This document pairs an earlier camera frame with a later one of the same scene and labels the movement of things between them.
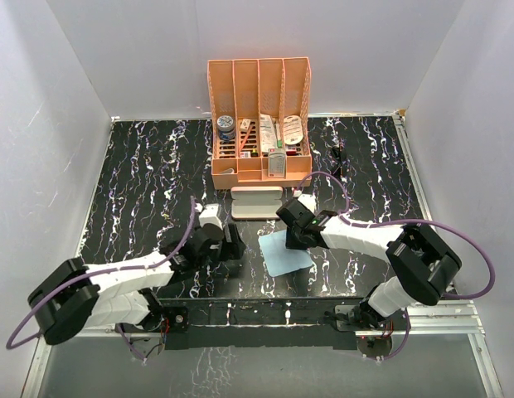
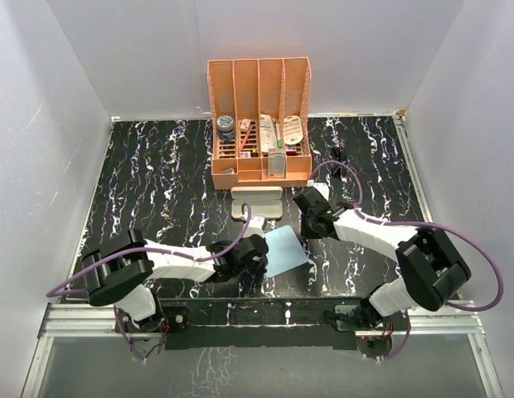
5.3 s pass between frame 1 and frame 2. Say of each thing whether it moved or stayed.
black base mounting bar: stayed
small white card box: stayed
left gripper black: moved
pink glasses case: stayed
